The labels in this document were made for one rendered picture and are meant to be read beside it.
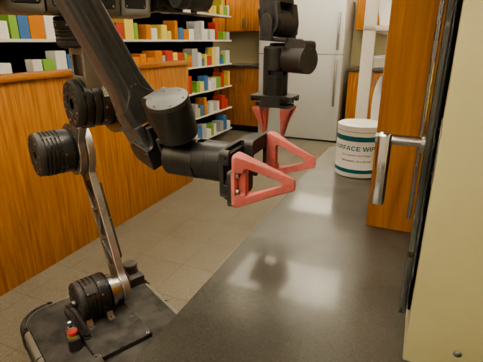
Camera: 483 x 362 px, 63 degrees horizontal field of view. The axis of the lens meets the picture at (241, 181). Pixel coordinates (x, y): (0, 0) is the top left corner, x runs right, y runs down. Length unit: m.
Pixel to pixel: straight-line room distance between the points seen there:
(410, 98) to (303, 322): 0.45
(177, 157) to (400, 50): 0.45
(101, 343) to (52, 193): 1.22
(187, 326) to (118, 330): 1.12
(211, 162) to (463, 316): 0.35
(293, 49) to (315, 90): 4.62
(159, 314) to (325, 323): 1.24
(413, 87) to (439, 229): 0.39
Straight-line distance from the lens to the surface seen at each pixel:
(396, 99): 0.81
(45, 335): 1.80
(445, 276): 0.50
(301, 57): 0.86
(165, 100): 0.53
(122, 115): 0.61
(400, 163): 0.83
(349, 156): 1.15
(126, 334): 1.66
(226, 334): 0.56
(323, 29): 5.44
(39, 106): 2.51
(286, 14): 0.93
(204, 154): 0.54
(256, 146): 0.54
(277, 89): 0.92
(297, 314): 0.60
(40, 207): 2.59
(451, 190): 0.46
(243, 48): 6.53
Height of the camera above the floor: 1.31
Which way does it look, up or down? 20 degrees down
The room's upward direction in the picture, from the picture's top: straight up
